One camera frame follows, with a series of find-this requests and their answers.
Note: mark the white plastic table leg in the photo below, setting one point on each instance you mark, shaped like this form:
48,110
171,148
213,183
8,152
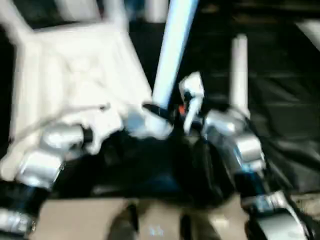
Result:
114,12
239,75
15,22
172,55

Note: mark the white plastic table top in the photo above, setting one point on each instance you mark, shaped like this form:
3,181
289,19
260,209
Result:
75,70

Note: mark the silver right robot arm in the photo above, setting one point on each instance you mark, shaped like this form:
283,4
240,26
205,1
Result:
235,145

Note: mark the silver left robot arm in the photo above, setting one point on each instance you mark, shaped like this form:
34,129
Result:
45,165

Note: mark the black plastic mat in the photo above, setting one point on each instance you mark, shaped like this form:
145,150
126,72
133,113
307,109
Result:
290,125

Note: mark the dark right robot foot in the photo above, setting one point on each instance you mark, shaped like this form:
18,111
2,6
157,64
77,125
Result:
186,227

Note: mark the white board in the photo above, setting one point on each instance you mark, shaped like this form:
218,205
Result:
310,32

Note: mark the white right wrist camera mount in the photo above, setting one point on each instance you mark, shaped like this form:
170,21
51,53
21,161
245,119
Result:
192,87

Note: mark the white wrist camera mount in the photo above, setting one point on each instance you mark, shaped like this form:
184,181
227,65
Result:
192,87
102,125

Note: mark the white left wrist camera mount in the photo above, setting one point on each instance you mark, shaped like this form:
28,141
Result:
102,125

